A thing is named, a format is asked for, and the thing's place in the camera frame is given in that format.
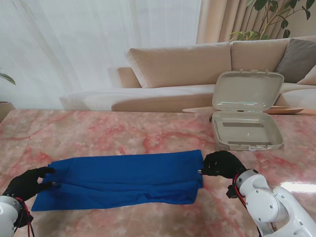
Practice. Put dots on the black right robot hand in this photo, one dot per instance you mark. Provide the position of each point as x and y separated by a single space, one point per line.
225 164

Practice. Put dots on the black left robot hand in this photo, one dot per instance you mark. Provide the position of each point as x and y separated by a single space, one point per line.
24 184

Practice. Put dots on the blue shirt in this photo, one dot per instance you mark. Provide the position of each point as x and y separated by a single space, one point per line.
123 177

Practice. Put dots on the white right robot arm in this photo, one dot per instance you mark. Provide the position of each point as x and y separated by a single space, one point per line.
269 205

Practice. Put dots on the open beige hard suitcase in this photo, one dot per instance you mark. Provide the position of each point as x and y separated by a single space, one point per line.
247 91

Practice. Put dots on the oval wooden tray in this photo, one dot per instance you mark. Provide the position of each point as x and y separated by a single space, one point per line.
284 110

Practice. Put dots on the small green plant leaf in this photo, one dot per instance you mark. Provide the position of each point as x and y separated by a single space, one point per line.
8 78

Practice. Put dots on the beige sectional sofa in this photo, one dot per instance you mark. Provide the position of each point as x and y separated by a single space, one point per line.
180 66

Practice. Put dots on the beige sofa cushion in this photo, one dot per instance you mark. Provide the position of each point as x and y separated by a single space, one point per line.
309 79

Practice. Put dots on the grey sofa cushion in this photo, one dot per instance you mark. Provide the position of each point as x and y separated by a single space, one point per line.
298 59

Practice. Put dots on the tall green leafy plant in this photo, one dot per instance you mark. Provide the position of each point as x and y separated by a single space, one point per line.
247 35

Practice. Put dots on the beige drape curtain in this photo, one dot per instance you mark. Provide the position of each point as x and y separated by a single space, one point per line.
214 22

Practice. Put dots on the white sheer curtain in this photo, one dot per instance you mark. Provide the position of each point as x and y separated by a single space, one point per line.
74 49

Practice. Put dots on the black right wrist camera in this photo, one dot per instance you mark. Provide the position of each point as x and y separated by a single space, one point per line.
232 192

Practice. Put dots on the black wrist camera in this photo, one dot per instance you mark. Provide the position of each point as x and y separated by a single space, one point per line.
232 192
24 221

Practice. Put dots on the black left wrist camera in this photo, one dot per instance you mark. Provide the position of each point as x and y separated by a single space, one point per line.
24 221

